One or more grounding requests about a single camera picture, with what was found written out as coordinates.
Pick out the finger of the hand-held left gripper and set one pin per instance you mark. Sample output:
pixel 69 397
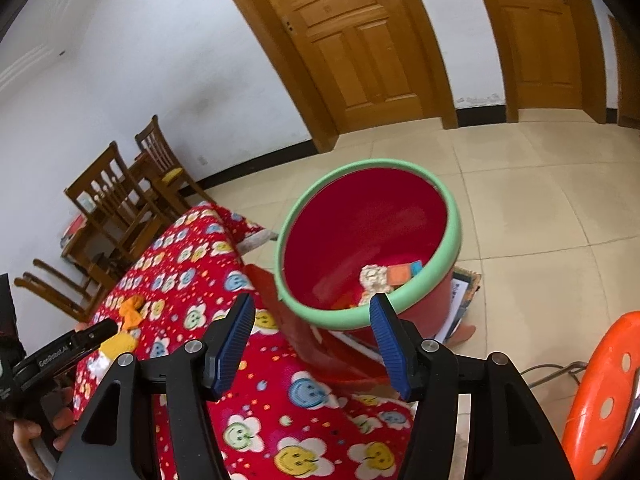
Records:
pixel 60 350

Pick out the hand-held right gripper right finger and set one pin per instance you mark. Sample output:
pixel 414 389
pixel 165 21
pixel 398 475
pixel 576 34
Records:
pixel 390 345

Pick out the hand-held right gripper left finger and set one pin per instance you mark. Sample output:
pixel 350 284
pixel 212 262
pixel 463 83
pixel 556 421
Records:
pixel 232 345

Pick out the cream tissue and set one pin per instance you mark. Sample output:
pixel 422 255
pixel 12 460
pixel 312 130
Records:
pixel 375 277

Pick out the orange cardboard box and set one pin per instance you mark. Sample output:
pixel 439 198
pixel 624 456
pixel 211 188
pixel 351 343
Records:
pixel 400 275

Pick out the teal toothpaste box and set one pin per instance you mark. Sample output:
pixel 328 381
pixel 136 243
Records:
pixel 416 266

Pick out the red bin with green rim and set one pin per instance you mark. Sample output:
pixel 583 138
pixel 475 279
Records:
pixel 360 220

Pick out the person's left hand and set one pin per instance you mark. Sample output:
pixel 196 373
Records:
pixel 27 432

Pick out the wooden dining chair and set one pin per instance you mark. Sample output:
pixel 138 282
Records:
pixel 160 155
pixel 110 185
pixel 55 290

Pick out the red smiley flower tablecloth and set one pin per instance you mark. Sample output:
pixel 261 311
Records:
pixel 300 410

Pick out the wooden dining table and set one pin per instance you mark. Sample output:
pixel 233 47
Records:
pixel 85 242

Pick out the yellow seat cushion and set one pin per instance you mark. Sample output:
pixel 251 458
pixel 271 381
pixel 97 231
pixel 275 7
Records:
pixel 173 175

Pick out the orange plastic stool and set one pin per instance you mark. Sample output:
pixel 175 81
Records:
pixel 600 385

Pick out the wooden door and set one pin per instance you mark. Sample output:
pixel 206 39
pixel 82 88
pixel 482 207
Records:
pixel 350 35
pixel 535 35

